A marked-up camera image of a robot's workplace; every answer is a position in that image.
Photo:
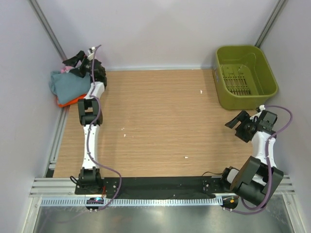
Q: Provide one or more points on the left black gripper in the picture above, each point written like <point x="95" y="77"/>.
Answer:
<point x="80" y="71"/>

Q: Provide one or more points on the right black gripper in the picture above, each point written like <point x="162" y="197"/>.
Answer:
<point x="240" y="134"/>

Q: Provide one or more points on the grey-blue t-shirt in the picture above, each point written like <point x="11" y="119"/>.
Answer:
<point x="67" y="86"/>

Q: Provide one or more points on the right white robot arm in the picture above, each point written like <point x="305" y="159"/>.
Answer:
<point x="259" y="177"/>

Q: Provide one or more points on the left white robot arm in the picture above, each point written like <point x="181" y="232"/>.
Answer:
<point x="89" y="180"/>

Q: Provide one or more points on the pink folded t-shirt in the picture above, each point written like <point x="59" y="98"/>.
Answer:
<point x="66" y="69"/>

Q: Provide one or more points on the orange folded t-shirt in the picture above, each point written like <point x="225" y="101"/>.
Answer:
<point x="71" y="102"/>

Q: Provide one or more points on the green plastic basket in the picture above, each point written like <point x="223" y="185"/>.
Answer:
<point x="243" y="77"/>

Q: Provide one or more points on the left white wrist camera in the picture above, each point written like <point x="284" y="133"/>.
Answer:
<point x="91" y="52"/>

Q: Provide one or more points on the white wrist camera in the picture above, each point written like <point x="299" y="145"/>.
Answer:
<point x="259" y="109"/>
<point x="91" y="52"/>

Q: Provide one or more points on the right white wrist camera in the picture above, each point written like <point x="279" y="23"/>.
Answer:
<point x="259" y="109"/>

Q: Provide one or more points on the left aluminium rail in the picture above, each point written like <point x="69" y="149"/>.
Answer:
<point x="56" y="143"/>

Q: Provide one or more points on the aluminium rail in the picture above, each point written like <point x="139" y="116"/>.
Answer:
<point x="56" y="143"/>
<point x="59" y="187"/>

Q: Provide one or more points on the left corner aluminium post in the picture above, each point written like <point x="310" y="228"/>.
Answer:
<point x="47" y="28"/>

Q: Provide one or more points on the corner aluminium post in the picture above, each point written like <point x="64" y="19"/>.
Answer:
<point x="280" y="5"/>
<point x="47" y="28"/>

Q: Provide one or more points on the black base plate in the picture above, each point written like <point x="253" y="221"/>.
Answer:
<point x="158" y="188"/>

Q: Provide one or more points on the white slotted cable duct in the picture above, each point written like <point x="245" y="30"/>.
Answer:
<point x="88" y="201"/>

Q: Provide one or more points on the right corner aluminium post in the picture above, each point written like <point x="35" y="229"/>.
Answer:
<point x="280" y="5"/>

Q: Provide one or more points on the front aluminium rail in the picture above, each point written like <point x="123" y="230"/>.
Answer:
<point x="59" y="187"/>

